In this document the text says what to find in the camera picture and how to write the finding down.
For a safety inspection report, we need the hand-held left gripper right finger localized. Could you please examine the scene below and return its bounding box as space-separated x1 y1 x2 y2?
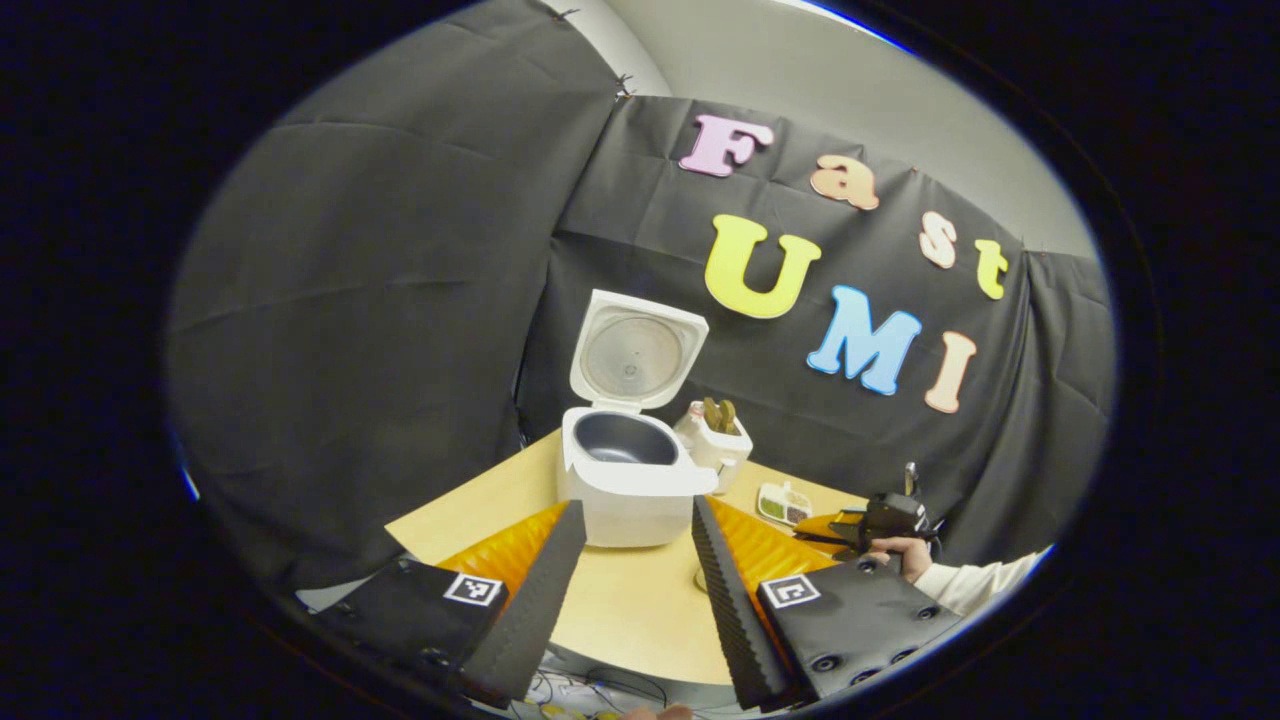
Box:
692 495 966 711

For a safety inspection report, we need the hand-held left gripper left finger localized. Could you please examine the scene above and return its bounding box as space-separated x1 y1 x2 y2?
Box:
310 500 588 706

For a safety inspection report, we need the white rice cooker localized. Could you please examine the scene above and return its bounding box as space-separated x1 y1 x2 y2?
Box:
556 290 719 548

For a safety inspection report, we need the white divided grain dish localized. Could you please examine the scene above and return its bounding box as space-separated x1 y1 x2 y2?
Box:
757 482 813 527

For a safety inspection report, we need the white toaster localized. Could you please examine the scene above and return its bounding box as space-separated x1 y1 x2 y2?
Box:
675 400 753 493

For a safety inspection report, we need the black backdrop cloth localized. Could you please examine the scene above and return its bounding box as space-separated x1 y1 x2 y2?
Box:
165 0 1116 591

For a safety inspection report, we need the bundle of cables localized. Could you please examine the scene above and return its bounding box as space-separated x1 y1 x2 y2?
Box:
510 668 741 720

